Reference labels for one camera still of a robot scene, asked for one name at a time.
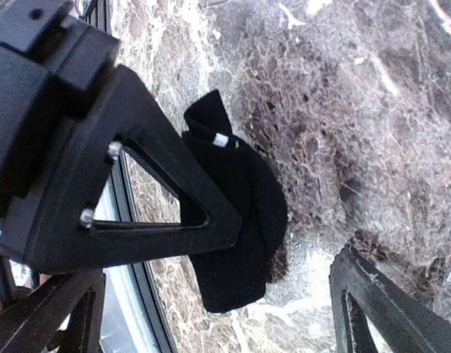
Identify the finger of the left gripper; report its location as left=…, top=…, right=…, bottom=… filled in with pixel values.
left=0, top=65, right=242, bottom=274

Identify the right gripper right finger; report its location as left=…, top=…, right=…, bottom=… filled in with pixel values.
left=329, top=247, right=451, bottom=352

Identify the black sock with white stripes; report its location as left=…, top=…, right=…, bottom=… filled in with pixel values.
left=179, top=89, right=288, bottom=314

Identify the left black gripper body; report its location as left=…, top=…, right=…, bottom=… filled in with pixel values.
left=0, top=1, right=118, bottom=218

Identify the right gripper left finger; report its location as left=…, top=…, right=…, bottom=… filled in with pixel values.
left=0, top=269, right=105, bottom=352

